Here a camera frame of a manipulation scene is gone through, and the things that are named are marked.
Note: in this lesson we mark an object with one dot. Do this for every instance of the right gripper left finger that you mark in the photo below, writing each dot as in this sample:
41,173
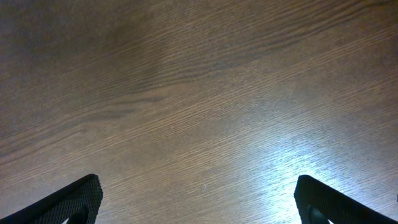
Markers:
78,202

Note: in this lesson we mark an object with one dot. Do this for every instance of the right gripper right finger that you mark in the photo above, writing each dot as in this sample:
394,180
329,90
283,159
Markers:
318,203

